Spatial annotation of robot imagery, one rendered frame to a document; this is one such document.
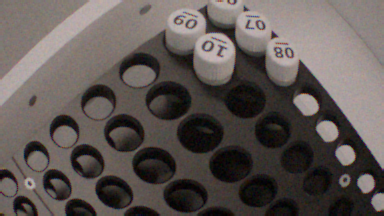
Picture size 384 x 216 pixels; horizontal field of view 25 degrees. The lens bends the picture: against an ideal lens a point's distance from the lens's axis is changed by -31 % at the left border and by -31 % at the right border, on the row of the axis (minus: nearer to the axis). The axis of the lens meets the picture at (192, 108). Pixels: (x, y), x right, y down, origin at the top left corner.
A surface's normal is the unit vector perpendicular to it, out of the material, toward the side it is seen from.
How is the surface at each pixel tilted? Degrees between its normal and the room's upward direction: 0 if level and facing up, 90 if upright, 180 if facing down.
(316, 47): 0
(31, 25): 0
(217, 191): 0
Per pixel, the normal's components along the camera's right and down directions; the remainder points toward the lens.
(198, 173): 0.04, -0.51
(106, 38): 0.65, 0.66
